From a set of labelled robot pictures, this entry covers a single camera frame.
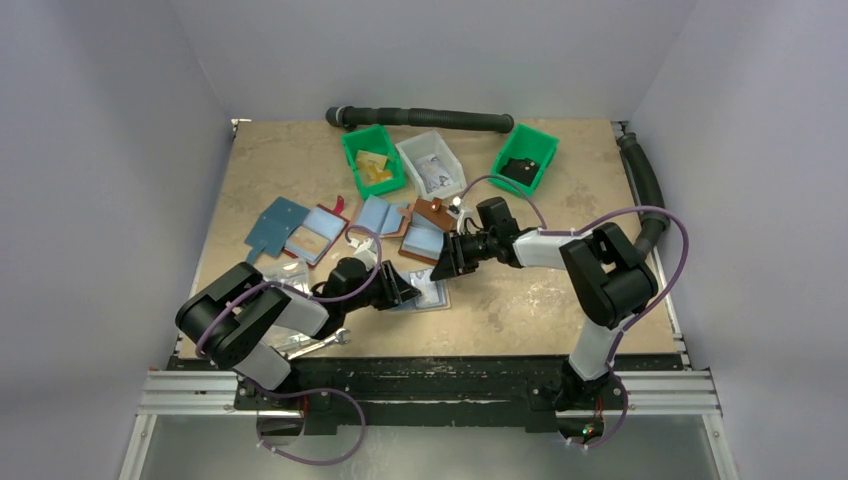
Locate aluminium frame rail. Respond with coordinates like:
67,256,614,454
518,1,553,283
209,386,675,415
119,119,743,480

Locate clear plastic box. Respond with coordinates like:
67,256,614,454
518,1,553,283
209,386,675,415
257,258,311,296

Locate silver wrench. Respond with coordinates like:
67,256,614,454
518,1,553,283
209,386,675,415
283,327,350,362

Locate gold card upper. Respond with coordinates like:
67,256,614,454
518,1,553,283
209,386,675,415
355,150,388,169

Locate white translucent plastic bin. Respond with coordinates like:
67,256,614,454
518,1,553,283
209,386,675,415
395,130,467,200

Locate red open card holder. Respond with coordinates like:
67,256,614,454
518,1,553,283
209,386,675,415
283,195,349,268

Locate rear black corrugated hose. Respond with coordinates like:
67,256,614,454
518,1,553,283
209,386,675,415
325,105,515,134

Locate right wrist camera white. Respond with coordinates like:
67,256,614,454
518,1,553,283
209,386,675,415
447,196,472,233

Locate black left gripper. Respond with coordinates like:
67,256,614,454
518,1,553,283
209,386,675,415
342,260,420,314

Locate pink open card holder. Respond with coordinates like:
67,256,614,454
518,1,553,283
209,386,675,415
352,195,413,238

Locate brown open card holder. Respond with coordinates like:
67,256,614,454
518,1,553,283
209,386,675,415
394,198,456,266

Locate black corrugated hose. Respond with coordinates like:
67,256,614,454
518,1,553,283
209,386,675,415
325,105,515,134
616,132,671,256

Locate blue card holder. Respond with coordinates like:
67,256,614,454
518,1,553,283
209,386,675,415
245,197,310,264

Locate small green plastic bin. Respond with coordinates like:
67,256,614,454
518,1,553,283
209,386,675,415
490,124,559,197

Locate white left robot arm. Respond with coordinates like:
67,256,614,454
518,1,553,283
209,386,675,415
175,257,421,409

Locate large green plastic bin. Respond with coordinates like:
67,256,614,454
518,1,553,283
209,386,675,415
341,125,406,200

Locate cream card holder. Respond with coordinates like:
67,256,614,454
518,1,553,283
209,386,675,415
390,268,450,313

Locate right black corrugated hose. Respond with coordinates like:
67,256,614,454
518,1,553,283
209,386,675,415
616,132,671,256

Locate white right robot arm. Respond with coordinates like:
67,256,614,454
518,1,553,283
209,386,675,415
431,197,658,407

